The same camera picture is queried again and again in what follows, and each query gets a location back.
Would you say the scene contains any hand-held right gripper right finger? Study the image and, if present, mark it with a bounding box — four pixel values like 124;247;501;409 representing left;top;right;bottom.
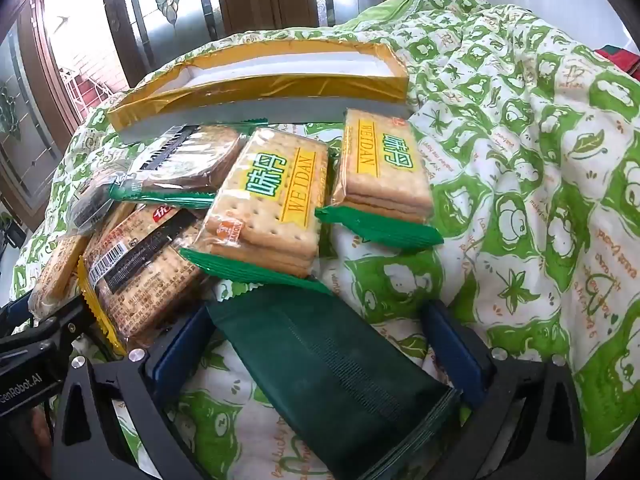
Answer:
421;301;587;480

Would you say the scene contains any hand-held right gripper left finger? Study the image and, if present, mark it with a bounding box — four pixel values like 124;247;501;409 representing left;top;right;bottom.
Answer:
52;302;216;480

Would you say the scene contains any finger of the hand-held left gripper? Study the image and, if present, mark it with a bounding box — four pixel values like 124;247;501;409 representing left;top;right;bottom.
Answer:
0;304;92;362
0;290;37;336

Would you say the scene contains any yellow-edged cracker packet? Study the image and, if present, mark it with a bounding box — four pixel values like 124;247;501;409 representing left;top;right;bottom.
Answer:
27;200;136;322
76;204;213;357

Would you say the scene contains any dark green foil packet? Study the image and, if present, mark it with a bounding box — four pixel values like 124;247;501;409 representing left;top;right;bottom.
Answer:
206;284;463;480

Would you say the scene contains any clear packet of dark snack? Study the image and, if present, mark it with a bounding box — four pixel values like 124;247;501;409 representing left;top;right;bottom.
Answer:
66;159;132;239

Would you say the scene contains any green cracker packet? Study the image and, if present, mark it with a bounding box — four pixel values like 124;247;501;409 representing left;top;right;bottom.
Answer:
314;107;447;254
179;126;332;297

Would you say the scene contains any green-edged cracker packet black label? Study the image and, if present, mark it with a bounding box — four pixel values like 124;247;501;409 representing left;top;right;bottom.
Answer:
109;124;247;212

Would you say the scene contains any yellow shallow cardboard tray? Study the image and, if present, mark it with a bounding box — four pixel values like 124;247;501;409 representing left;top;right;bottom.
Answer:
106;41;410;145

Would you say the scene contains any green printed blanket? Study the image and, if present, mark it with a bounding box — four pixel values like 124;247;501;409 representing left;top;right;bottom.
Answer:
10;0;640;480

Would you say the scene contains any white metal stair railing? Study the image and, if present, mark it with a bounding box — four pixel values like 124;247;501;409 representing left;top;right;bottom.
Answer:
59;66;112;117

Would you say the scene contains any red jacket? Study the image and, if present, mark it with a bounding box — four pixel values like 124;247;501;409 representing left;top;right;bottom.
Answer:
594;44;640;82

